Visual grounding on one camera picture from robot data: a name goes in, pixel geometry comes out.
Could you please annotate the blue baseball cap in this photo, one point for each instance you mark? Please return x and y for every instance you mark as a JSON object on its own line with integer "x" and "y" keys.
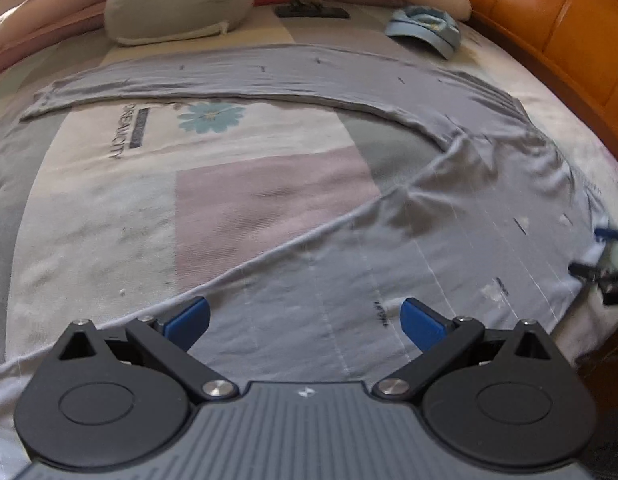
{"x": 435, "y": 27}

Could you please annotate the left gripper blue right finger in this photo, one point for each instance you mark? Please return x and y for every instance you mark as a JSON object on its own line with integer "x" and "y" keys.
{"x": 444, "y": 344}

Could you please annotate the grey striped pants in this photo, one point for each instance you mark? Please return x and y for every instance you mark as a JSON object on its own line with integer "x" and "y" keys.
{"x": 389, "y": 199}

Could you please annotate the grey cat face cushion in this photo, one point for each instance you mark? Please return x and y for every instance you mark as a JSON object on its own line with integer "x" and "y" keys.
{"x": 138, "y": 22}

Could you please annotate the wooden headboard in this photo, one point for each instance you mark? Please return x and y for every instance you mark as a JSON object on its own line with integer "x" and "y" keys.
{"x": 570, "y": 45}

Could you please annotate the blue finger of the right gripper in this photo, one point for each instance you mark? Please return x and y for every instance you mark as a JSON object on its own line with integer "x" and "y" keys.
{"x": 605, "y": 280}
{"x": 606, "y": 235}

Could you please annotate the black phone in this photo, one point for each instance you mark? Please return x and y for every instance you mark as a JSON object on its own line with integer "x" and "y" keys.
{"x": 290, "y": 11}

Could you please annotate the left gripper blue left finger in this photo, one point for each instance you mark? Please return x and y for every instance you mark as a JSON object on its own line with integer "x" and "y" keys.
{"x": 163, "y": 342}

